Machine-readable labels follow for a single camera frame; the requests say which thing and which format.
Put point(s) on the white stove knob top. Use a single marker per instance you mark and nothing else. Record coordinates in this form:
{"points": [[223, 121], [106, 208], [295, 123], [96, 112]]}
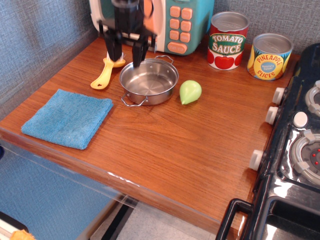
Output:
{"points": [[278, 95]]}

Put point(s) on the white stove knob middle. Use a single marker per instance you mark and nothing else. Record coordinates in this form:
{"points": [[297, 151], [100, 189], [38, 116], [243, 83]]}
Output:
{"points": [[271, 115]]}

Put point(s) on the silver metal pot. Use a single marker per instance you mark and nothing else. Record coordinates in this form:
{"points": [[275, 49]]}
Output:
{"points": [[150, 84]]}

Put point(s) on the white stove knob bottom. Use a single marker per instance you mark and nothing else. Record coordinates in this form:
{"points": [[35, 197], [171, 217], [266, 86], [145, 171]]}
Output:
{"points": [[256, 159]]}

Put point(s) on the teal toy microwave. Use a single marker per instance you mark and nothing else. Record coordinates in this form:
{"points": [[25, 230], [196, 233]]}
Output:
{"points": [[179, 25]]}

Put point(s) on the black toy stove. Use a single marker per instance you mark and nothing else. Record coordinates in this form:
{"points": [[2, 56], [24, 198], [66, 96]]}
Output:
{"points": [[286, 193]]}

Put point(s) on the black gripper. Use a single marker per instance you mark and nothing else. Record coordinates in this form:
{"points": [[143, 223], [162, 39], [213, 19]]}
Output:
{"points": [[128, 18]]}

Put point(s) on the white stove knob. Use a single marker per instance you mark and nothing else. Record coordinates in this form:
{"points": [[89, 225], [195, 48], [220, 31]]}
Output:
{"points": [[278, 95], [271, 115], [256, 159]]}

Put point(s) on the green toy pear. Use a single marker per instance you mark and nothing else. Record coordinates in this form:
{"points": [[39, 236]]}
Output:
{"points": [[190, 91]]}

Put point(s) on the pineapple slices can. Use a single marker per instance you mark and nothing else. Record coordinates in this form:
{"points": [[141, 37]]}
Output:
{"points": [[269, 56]]}

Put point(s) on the blue folded cloth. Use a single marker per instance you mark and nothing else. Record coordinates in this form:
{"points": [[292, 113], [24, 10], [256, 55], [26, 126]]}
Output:
{"points": [[68, 119]]}

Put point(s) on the tomato sauce can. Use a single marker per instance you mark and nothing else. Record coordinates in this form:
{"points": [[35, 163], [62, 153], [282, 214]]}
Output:
{"points": [[227, 38]]}

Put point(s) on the yellow dish brush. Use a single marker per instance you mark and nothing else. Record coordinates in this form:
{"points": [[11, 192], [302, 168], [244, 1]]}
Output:
{"points": [[103, 80]]}

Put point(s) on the orange object bottom left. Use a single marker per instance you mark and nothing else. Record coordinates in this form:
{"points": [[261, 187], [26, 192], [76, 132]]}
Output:
{"points": [[21, 235]]}

